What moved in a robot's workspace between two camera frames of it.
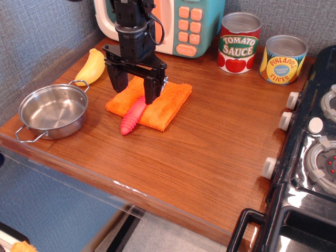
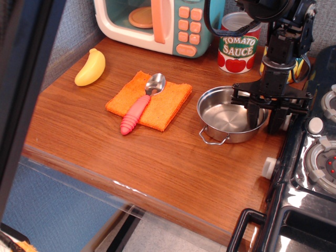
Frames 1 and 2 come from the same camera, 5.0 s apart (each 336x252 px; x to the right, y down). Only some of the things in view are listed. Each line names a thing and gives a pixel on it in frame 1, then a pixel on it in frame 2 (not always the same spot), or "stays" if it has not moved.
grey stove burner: (328, 103) stays
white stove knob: (269, 167) stays
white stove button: (315, 125) stays
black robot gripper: (136, 54) → (273, 92)
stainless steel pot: (59, 111) → (222, 118)
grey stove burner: (321, 163) stays
